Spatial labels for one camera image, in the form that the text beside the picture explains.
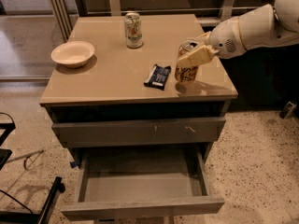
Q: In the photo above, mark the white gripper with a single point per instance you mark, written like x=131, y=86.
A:
x=224, y=40

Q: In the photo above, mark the orange soda can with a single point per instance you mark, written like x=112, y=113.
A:
x=186, y=74

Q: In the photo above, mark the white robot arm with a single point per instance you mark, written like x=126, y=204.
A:
x=267, y=26

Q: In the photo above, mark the white green soda can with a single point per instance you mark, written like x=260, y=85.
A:
x=133, y=32

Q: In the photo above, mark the grey drawer cabinet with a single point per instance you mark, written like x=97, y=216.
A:
x=110, y=87

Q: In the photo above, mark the closed grey top drawer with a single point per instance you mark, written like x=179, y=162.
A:
x=139, y=132

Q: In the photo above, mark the open grey middle drawer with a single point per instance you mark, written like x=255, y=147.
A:
x=126, y=182

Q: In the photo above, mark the metal railing with wooden top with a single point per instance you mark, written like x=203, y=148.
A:
x=155, y=0

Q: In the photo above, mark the dark blue snack wrapper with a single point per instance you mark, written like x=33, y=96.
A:
x=157, y=77

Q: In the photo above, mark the small grey floor device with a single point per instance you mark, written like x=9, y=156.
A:
x=289, y=109

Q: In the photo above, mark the white bowl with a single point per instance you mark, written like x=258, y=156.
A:
x=73, y=54

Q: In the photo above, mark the black chair frame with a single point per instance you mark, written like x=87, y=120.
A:
x=31, y=187

